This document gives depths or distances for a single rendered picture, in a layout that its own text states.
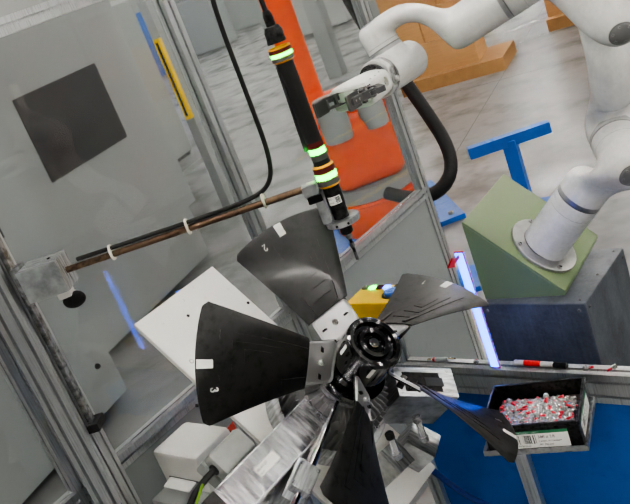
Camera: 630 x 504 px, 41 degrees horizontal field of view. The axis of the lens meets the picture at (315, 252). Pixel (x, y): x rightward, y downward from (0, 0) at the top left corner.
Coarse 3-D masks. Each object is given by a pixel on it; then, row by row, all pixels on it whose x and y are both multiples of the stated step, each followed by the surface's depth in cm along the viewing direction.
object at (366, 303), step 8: (360, 296) 227; (368, 296) 225; (376, 296) 224; (384, 296) 221; (352, 304) 225; (360, 304) 223; (368, 304) 222; (376, 304) 220; (384, 304) 218; (360, 312) 225; (368, 312) 223; (376, 312) 221
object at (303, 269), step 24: (312, 216) 184; (264, 240) 182; (288, 240) 181; (312, 240) 181; (264, 264) 181; (288, 264) 180; (312, 264) 178; (336, 264) 177; (288, 288) 178; (312, 288) 177; (336, 288) 175; (312, 312) 176
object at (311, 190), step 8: (304, 184) 167; (312, 184) 165; (304, 192) 165; (312, 192) 165; (320, 192) 166; (312, 200) 165; (320, 200) 165; (320, 208) 166; (328, 208) 169; (328, 216) 167; (352, 216) 166; (328, 224) 167; (336, 224) 166; (344, 224) 165
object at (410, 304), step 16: (400, 288) 194; (416, 288) 193; (432, 288) 192; (448, 288) 192; (464, 288) 192; (400, 304) 187; (416, 304) 185; (432, 304) 184; (448, 304) 184; (464, 304) 185; (480, 304) 186; (384, 320) 182; (400, 320) 179; (416, 320) 178
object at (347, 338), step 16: (368, 320) 169; (352, 336) 165; (368, 336) 168; (384, 336) 168; (336, 352) 168; (352, 352) 163; (368, 352) 164; (384, 352) 166; (400, 352) 167; (336, 368) 171; (352, 368) 165; (368, 368) 163; (384, 368) 163; (336, 384) 170; (352, 384) 170; (368, 384) 167; (384, 384) 175; (352, 400) 169
